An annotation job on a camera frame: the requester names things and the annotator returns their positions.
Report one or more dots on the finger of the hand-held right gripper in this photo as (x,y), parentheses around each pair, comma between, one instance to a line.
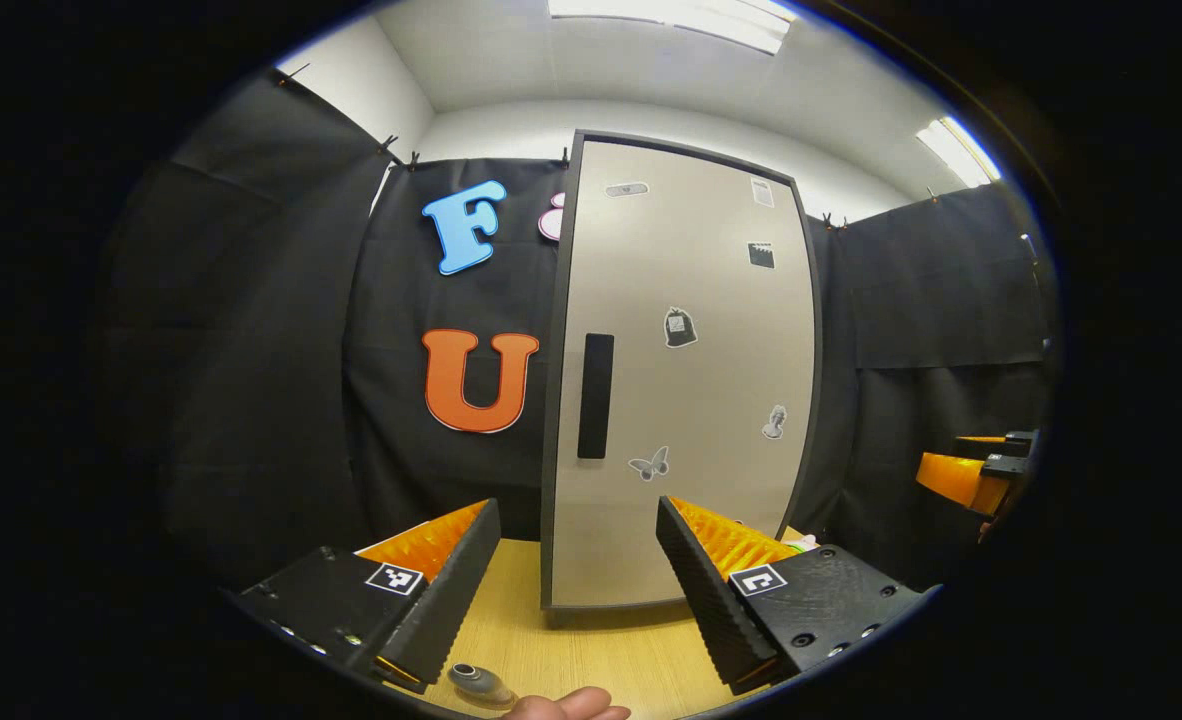
(1016,442)
(961,480)

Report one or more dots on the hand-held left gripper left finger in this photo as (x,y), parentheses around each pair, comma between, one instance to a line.
(456,600)

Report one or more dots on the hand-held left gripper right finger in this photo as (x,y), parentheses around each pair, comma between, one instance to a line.
(706,600)

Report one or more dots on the silver bottle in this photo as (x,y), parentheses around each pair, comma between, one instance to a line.
(478,682)

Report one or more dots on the dark grey cabinet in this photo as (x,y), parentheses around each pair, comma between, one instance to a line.
(551,400)

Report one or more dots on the beige cabinet door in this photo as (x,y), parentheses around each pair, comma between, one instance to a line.
(651,380)

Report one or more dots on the pink and green plush toy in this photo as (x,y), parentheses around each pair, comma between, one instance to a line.
(801,543)

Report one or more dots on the black backdrop cloth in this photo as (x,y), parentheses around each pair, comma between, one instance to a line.
(281,400)

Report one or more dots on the ceiling light panel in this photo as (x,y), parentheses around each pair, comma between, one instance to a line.
(671,20)
(956,150)

